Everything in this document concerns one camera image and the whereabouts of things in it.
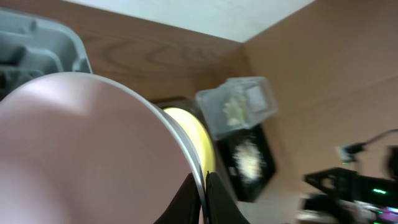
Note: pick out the grey plastic dish rack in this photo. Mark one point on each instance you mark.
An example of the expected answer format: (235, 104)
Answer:
(33, 46)

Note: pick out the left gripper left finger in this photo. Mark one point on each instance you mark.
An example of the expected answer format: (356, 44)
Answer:
(185, 206)

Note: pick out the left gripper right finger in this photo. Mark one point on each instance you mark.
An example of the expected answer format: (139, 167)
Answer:
(220, 205)

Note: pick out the green snack wrapper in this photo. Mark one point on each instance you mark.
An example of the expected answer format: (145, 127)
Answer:
(235, 111)

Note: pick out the spilled rice pile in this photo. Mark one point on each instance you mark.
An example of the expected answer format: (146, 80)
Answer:
(249, 161)

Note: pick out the white pink bowl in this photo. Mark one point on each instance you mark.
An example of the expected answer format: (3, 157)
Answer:
(81, 148)

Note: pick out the yellow round plate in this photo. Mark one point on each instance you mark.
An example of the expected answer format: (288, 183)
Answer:
(198, 135)

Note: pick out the black rectangular tray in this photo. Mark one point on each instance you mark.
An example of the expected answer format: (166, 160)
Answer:
(243, 192)

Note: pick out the clear plastic waste bin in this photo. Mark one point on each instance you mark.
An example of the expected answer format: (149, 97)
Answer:
(260, 104)

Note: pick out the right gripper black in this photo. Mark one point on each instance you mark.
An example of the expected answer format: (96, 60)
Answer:
(374, 199)

